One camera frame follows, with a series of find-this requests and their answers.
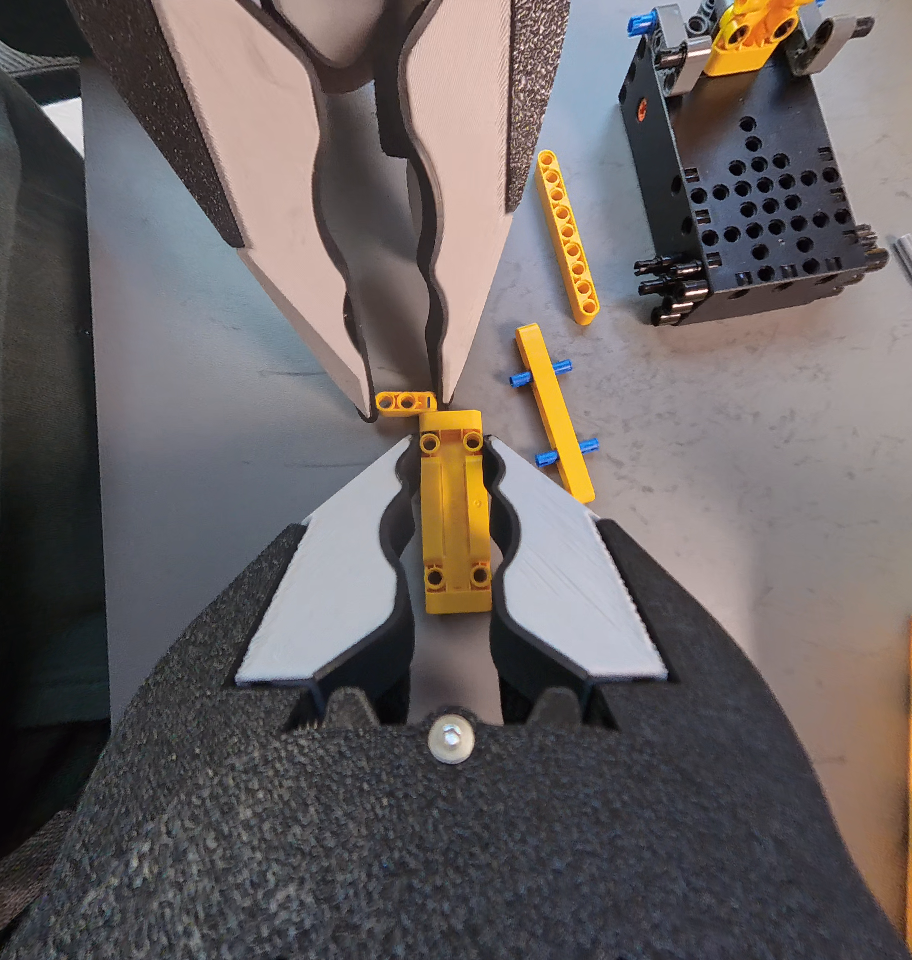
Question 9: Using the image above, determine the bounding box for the black lego base block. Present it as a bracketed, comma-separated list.
[618, 0, 892, 328]

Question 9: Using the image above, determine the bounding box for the yellow lego panel piece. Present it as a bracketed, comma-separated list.
[418, 408, 494, 616]

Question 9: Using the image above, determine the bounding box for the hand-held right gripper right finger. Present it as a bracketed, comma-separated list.
[484, 435, 670, 726]

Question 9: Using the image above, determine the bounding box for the yellow panel on base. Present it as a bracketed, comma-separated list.
[702, 0, 817, 78]

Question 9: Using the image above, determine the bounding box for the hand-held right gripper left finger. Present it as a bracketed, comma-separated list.
[233, 435, 421, 726]

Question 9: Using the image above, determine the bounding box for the yellow lego beam with pins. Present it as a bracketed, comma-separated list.
[509, 322, 601, 505]

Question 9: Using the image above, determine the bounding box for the long yellow lego beam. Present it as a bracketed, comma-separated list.
[534, 149, 601, 327]

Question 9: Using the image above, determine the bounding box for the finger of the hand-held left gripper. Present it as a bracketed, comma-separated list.
[150, 0, 382, 423]
[377, 0, 515, 408]

